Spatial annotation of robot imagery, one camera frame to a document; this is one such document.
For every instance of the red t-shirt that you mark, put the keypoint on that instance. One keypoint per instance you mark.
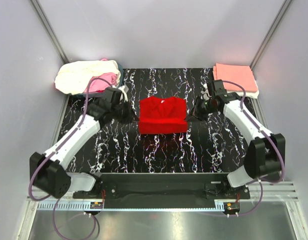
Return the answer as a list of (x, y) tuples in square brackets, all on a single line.
[(162, 116)]

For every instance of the pink crumpled shirt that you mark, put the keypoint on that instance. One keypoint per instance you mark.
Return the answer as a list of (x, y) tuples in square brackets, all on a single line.
[(103, 73)]

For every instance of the white crumpled shirt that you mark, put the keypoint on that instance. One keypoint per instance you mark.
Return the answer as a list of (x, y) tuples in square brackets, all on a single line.
[(70, 78)]

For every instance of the aluminium front rail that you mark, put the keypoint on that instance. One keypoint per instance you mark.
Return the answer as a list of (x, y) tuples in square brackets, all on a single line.
[(213, 190)]

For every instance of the corner aluminium post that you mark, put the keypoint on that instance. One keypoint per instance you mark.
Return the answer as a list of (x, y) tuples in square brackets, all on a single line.
[(49, 30), (271, 31)]

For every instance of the left corner aluminium post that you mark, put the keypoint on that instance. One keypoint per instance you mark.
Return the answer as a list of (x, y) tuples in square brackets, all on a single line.
[(49, 30)]

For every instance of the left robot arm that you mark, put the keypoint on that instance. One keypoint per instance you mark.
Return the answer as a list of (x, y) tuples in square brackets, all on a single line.
[(48, 170)]

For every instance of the folded white shirt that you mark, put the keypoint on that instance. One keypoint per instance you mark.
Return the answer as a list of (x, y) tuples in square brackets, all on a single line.
[(251, 94)]

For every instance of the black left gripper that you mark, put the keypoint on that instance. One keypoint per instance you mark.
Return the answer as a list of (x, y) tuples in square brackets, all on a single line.
[(131, 117)]

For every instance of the right corner aluminium post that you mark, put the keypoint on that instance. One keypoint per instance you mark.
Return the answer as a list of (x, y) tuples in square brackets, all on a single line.
[(271, 31)]

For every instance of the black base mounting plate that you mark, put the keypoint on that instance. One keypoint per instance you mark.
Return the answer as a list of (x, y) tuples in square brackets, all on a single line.
[(163, 177)]

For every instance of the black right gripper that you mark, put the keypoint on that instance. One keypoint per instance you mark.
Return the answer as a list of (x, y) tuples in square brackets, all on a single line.
[(195, 114)]

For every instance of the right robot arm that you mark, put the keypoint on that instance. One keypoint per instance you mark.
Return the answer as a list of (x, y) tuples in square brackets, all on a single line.
[(266, 151)]

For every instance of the white cable duct strip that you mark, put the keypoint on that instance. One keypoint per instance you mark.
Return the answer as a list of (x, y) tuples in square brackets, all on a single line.
[(136, 206)]

